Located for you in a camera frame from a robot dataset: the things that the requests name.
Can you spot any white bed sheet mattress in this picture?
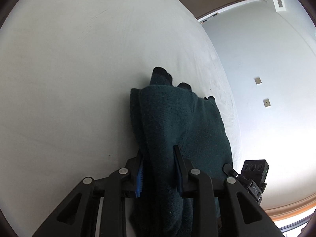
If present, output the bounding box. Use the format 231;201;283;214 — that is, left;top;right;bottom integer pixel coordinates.
1;0;240;236

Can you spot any lower beige wall socket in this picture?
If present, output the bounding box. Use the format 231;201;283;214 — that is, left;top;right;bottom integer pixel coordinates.
263;99;271;108

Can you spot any upper beige wall socket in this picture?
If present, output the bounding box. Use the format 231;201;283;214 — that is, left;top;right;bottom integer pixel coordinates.
254;77;262;85

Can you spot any dark green knit sweater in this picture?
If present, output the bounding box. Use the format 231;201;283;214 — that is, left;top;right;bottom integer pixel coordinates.
128;66;234;237

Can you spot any beige wall socket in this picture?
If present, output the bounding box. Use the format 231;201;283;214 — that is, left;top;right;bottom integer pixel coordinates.
254;77;262;85
263;99;271;108

